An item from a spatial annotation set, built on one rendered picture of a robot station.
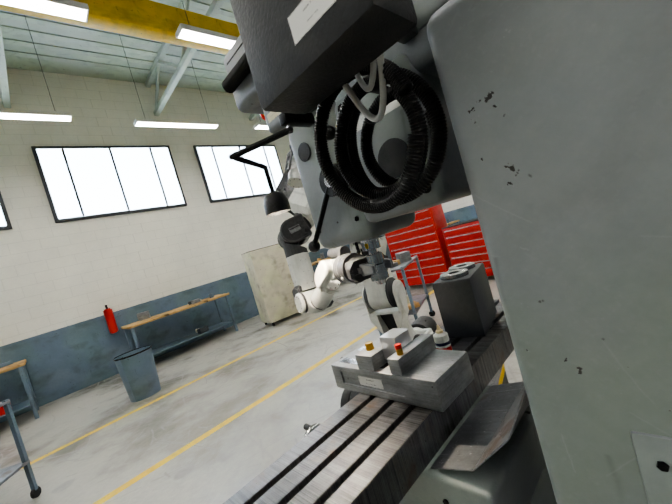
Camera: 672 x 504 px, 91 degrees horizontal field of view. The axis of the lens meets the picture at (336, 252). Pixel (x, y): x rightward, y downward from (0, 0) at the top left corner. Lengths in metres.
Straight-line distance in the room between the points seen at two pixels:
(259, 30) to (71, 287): 7.76
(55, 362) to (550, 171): 7.99
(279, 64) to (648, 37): 0.35
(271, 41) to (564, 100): 0.32
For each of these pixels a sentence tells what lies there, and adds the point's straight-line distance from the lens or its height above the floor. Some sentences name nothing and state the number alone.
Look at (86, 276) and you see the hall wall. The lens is 8.13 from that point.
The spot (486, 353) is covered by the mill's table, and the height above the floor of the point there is 0.91.
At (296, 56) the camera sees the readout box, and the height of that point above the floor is 1.54.
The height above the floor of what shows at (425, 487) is 0.80.
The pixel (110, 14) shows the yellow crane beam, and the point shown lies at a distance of 5.75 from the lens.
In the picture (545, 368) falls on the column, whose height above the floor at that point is 1.11.
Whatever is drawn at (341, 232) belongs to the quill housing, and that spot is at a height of 1.34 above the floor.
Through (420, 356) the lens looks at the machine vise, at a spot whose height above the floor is 1.00.
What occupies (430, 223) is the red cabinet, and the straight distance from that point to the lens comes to 6.03.
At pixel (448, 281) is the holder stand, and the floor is 1.10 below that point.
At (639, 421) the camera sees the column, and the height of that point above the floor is 1.06.
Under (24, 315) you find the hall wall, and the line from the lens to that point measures 8.05.
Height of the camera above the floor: 1.33
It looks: 2 degrees down
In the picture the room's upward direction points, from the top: 16 degrees counter-clockwise
